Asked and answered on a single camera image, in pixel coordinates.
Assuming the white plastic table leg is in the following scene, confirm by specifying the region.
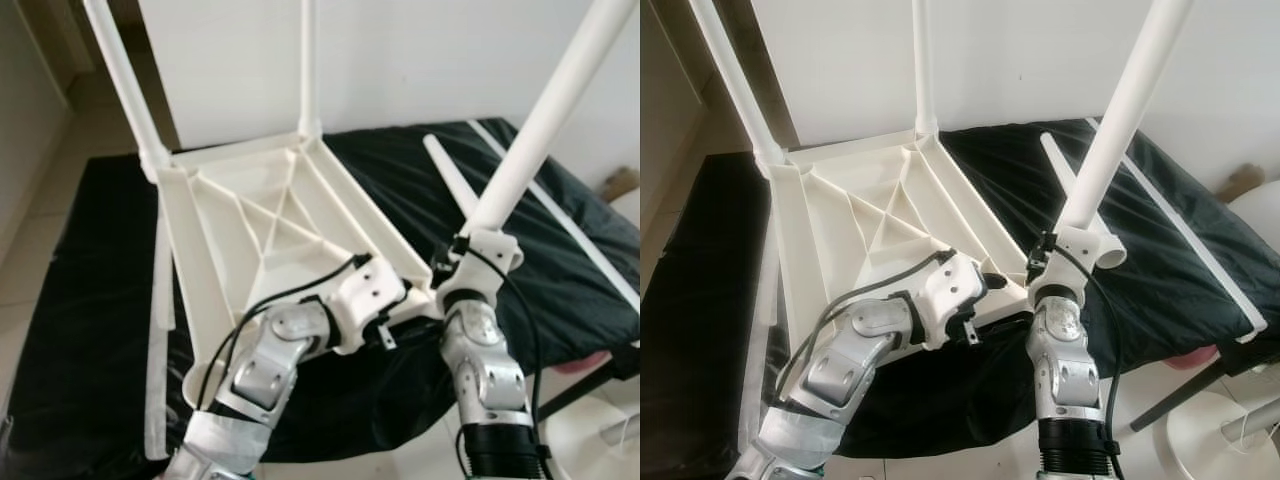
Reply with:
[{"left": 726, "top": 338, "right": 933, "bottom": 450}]
[
  {"left": 1055, "top": 0, "right": 1196, "bottom": 236},
  {"left": 690, "top": 0, "right": 789, "bottom": 171},
  {"left": 298, "top": 0, "right": 323, "bottom": 141},
  {"left": 82, "top": 0, "right": 173, "bottom": 183},
  {"left": 455, "top": 0, "right": 636, "bottom": 241},
  {"left": 1038, "top": 132, "right": 1128, "bottom": 271},
  {"left": 913, "top": 0, "right": 941, "bottom": 136},
  {"left": 422, "top": 135, "right": 523, "bottom": 271}
]

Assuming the white plastic table top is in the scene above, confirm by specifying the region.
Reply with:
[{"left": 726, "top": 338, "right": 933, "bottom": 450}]
[
  {"left": 765, "top": 130, "right": 1036, "bottom": 401},
  {"left": 155, "top": 135, "right": 446, "bottom": 411}
]

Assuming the white round appliance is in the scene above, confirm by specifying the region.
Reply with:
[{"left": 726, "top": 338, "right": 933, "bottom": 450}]
[
  {"left": 610, "top": 190, "right": 641, "bottom": 233},
  {"left": 1225, "top": 190, "right": 1280, "bottom": 263}
]

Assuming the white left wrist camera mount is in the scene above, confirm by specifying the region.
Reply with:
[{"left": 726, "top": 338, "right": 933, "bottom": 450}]
[
  {"left": 330, "top": 262, "right": 409, "bottom": 353},
  {"left": 915, "top": 250, "right": 991, "bottom": 351}
]

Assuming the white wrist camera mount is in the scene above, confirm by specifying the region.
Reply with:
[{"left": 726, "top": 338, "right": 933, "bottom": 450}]
[
  {"left": 330, "top": 262, "right": 409, "bottom": 353},
  {"left": 1035, "top": 225, "right": 1101, "bottom": 296},
  {"left": 440, "top": 230, "right": 521, "bottom": 306},
  {"left": 915, "top": 250, "right": 991, "bottom": 351}
]

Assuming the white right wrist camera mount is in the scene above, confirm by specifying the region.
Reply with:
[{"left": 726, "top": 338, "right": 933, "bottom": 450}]
[
  {"left": 440, "top": 230, "right": 521, "bottom": 306},
  {"left": 1035, "top": 225, "right": 1101, "bottom": 296}
]

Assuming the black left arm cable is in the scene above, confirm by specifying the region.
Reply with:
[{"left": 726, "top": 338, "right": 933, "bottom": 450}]
[
  {"left": 195, "top": 255, "right": 373, "bottom": 411},
  {"left": 775, "top": 250, "right": 951, "bottom": 401}
]

